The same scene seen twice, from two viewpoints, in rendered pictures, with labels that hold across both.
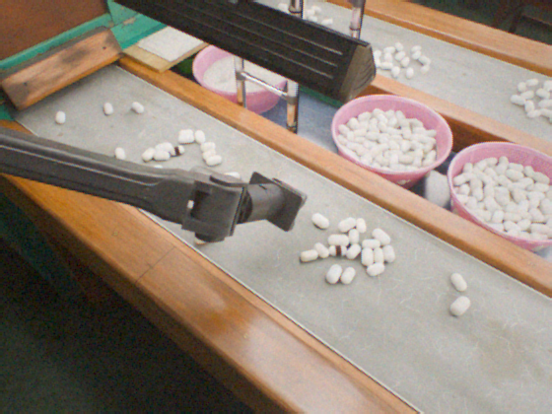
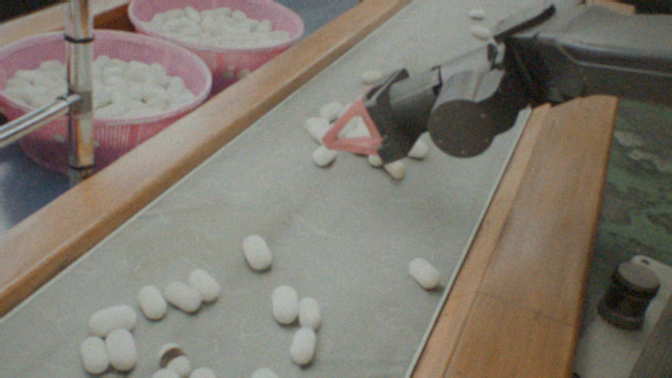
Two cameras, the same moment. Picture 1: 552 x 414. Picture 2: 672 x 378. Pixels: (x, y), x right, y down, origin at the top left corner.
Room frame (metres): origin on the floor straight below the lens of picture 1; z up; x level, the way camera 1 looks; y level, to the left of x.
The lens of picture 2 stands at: (0.75, 0.62, 1.16)
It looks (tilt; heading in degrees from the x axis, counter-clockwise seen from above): 31 degrees down; 249
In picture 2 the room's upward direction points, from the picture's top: 11 degrees clockwise
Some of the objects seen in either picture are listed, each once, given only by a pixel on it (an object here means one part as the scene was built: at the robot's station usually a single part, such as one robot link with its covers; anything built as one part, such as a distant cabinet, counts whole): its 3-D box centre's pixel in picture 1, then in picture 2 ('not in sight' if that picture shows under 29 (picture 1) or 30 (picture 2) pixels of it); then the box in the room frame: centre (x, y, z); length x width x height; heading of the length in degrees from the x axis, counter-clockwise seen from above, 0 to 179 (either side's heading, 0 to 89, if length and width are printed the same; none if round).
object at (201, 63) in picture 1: (243, 79); not in sight; (1.01, 0.09, 0.72); 0.27 x 0.27 x 0.10
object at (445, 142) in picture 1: (386, 146); (102, 104); (0.74, -0.26, 0.72); 0.27 x 0.27 x 0.10
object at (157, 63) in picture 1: (185, 36); not in sight; (1.14, 0.26, 0.77); 0.33 x 0.15 x 0.01; 142
